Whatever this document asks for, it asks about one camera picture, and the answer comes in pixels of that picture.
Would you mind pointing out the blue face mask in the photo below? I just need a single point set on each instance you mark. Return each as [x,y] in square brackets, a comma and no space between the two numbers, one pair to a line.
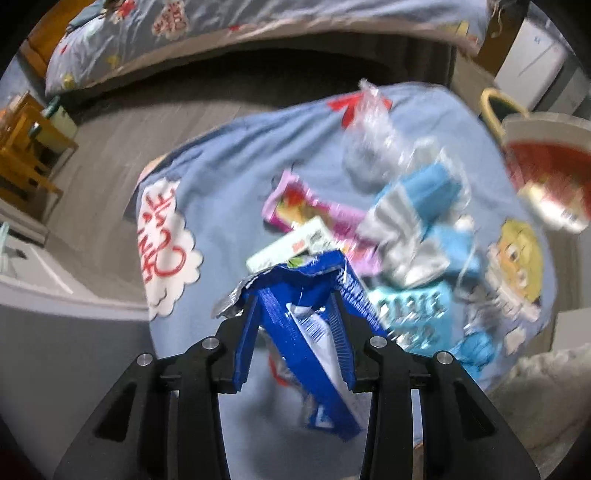
[429,184]

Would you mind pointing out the printed blue bed quilt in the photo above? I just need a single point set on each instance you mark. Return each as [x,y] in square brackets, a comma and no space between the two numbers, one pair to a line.
[231,18]

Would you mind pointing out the light blue wrapper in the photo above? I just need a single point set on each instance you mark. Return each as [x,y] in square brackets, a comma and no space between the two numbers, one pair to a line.
[411,318]

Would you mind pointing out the blue and white snack wrapper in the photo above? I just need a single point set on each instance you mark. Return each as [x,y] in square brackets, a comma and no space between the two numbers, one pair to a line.
[314,277]

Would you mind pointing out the white cabinet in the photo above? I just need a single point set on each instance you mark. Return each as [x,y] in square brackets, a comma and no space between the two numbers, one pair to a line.
[531,60]

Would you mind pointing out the wooden chair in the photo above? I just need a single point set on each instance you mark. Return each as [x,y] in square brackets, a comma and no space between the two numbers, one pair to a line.
[23,152]

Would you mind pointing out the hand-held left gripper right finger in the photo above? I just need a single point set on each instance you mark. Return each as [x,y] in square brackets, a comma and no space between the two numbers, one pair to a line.
[344,350]

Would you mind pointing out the red and white paper cup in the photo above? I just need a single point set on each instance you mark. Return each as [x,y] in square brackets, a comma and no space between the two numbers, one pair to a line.
[545,175]

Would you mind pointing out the clear plastic bag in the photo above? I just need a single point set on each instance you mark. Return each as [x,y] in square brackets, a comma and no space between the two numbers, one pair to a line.
[369,152]

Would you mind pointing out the mint green container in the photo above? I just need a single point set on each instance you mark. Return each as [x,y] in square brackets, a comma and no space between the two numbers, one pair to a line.
[62,122]

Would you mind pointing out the white and green carton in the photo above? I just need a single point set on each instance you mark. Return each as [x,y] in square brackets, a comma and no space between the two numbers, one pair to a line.
[286,249]

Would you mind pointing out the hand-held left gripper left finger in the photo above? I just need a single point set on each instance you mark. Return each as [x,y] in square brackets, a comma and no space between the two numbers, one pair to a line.
[244,350]

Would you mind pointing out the silver foil wrapper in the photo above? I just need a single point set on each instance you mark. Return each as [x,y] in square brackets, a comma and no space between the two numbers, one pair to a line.
[406,254]

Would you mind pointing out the dark bin with yellow rim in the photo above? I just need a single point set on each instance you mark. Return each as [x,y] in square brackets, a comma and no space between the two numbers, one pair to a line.
[496,106]

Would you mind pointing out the white fluffy cloth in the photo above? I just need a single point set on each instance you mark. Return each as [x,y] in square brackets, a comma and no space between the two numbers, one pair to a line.
[545,392]

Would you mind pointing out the pink snack wrapper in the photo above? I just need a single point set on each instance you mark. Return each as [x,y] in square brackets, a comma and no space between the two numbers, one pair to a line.
[295,203]

